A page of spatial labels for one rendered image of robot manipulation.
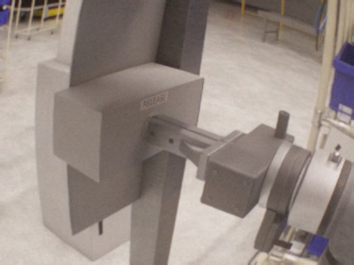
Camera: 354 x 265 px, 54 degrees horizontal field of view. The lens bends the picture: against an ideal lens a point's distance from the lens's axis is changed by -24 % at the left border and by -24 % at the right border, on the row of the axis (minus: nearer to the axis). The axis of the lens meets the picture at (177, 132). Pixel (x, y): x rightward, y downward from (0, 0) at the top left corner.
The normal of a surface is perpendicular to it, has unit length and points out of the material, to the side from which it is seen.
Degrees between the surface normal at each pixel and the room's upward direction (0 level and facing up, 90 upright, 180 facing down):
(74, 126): 90
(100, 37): 90
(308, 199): 77
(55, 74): 90
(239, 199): 90
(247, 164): 0
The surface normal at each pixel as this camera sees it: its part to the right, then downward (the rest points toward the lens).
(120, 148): 0.83, 0.33
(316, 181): -0.34, -0.36
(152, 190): -0.54, 0.27
